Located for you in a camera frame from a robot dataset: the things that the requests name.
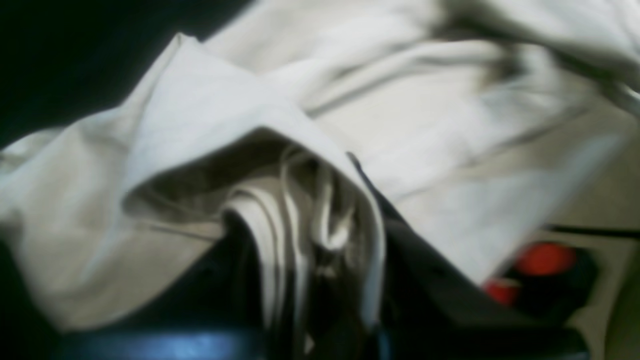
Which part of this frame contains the black table cloth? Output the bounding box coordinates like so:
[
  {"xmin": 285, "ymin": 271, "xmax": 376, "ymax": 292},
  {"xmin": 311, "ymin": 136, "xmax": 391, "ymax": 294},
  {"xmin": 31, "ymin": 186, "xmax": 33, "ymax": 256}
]
[{"xmin": 1, "ymin": 0, "xmax": 249, "ymax": 360}]

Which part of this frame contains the orange black clamp top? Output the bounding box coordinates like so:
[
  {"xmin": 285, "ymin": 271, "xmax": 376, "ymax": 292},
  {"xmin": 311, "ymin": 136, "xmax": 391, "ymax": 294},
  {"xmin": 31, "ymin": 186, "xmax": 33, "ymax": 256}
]
[{"xmin": 483, "ymin": 241, "xmax": 601, "ymax": 325}]

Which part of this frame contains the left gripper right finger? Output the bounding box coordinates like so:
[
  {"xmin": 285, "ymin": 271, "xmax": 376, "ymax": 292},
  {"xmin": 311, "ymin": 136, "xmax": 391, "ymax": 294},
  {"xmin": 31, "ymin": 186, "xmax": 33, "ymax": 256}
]
[{"xmin": 349, "ymin": 153, "xmax": 586, "ymax": 351}]

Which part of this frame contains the white cotton T-shirt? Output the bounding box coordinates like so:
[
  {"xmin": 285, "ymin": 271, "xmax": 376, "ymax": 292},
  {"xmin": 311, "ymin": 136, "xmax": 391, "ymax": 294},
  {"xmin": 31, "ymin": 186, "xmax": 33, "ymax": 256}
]
[{"xmin": 1, "ymin": 0, "xmax": 639, "ymax": 343}]

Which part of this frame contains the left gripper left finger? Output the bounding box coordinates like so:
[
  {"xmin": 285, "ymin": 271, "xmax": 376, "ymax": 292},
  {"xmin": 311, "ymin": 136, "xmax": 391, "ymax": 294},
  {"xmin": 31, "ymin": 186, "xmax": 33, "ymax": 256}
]
[{"xmin": 65, "ymin": 213, "xmax": 264, "ymax": 342}]

